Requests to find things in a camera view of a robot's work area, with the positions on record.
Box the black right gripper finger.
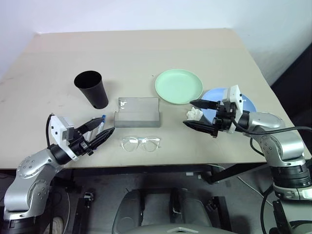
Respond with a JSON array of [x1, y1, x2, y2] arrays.
[[182, 120, 215, 135], [190, 99, 218, 110]]

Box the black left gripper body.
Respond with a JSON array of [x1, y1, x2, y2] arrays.
[[69, 128, 95, 157]]

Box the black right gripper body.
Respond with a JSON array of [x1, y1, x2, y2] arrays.
[[212, 100, 237, 138]]

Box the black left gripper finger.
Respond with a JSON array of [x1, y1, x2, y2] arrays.
[[79, 117, 105, 141], [88, 127, 116, 150]]

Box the light blue plate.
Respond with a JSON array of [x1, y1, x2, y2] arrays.
[[200, 87, 257, 125]]

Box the white tissue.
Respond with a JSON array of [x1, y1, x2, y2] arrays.
[[186, 106, 203, 120]]

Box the clear frame glasses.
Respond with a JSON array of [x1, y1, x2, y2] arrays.
[[120, 136, 162, 153]]

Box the gray glasses case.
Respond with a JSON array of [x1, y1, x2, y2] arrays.
[[113, 97, 161, 129]]

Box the white marker with blue cap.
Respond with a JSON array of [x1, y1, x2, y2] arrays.
[[87, 114, 107, 150]]

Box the light green plate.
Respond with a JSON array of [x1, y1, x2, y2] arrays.
[[155, 69, 204, 106]]

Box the black plastic cup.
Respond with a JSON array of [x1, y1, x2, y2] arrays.
[[74, 70, 109, 110]]

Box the large black equipment case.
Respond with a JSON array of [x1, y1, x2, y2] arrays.
[[270, 41, 312, 139]]

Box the gray rounded robot leg shell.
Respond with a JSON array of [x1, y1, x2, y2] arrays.
[[112, 188, 156, 234], [170, 187, 220, 229]]

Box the light worn shoe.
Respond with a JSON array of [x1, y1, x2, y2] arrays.
[[52, 216, 66, 234]]

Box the gray robot torso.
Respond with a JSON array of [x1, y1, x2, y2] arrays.
[[136, 224, 234, 234]]

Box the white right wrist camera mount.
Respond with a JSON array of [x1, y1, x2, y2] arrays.
[[221, 84, 245, 134]]

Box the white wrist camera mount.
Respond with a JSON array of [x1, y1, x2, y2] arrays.
[[49, 115, 79, 161], [221, 84, 245, 134]]

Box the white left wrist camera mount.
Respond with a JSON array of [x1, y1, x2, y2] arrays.
[[49, 115, 79, 161]]

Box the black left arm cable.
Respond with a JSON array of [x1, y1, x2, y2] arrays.
[[46, 113, 56, 150]]

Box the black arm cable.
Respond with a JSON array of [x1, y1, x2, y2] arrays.
[[230, 117, 312, 156], [46, 113, 56, 150]]

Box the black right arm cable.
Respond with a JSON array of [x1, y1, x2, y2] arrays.
[[230, 117, 312, 156]]

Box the black metal table frame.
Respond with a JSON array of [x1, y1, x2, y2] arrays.
[[0, 162, 269, 195]]

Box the black floor stand rail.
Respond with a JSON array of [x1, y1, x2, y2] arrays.
[[206, 195, 233, 232], [72, 191, 96, 234]]

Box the white floor cable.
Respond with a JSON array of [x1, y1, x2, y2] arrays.
[[237, 175, 273, 207]]

